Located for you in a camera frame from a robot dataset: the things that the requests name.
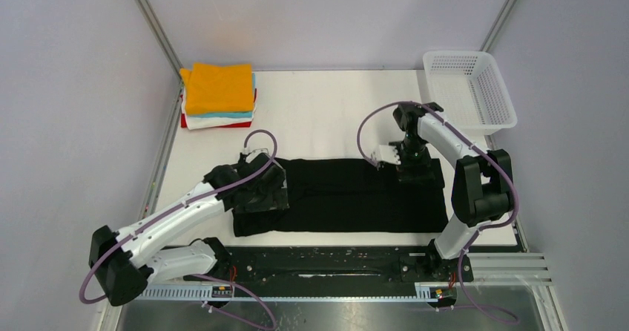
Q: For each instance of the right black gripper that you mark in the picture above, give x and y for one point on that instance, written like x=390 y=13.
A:
x=406 y=171

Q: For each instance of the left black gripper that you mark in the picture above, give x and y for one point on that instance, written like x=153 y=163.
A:
x=276 y=198

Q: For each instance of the black t shirt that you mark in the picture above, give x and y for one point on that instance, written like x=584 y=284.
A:
x=349 y=195

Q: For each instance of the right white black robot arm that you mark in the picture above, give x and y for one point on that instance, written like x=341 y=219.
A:
x=482 y=188

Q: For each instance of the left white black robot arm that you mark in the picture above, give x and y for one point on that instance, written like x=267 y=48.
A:
x=126 y=261

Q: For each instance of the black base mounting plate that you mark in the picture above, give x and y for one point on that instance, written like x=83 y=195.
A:
x=335 y=271

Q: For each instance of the teal folded t shirt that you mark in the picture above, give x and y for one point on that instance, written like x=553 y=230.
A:
x=235 y=114

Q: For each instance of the white plastic perforated basket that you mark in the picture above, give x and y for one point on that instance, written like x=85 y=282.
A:
x=468 y=85

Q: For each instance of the white folded t shirt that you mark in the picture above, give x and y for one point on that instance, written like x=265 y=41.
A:
x=206 y=121

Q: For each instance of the red folded t shirt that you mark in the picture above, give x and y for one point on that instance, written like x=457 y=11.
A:
x=184 y=121

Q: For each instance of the orange folded t shirt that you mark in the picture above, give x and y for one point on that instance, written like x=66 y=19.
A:
x=217 y=89

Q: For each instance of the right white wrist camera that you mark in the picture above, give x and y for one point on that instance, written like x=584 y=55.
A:
x=385 y=154

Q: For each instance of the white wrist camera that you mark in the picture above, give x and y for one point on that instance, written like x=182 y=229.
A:
x=385 y=154
x=249 y=154

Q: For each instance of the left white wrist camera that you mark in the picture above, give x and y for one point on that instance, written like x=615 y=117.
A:
x=249 y=154

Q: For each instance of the white slotted cable duct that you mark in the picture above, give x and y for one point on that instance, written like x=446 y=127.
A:
x=220 y=293

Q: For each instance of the right aluminium frame post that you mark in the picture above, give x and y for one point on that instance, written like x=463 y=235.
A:
x=495 y=31

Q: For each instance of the aluminium frame post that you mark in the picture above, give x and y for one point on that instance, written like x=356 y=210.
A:
x=495 y=31
x=160 y=35

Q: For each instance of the left aluminium frame post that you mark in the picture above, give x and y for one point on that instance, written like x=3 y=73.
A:
x=160 y=35

